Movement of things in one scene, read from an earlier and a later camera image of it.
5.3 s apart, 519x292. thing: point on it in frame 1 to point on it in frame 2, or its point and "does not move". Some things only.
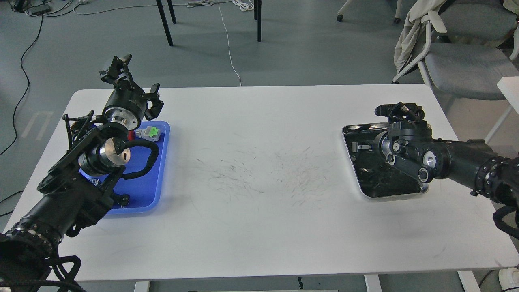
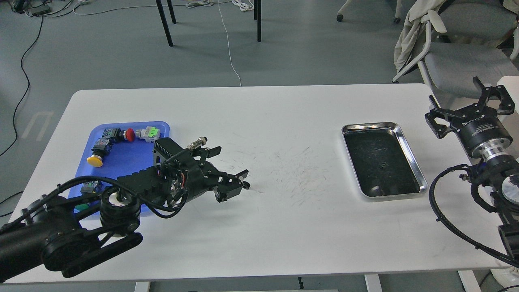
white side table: x=509 y=86 does not move
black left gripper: x=126 y=105 to x=193 y=178
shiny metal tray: x=375 y=177 does not move
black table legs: x=257 y=13 does not move
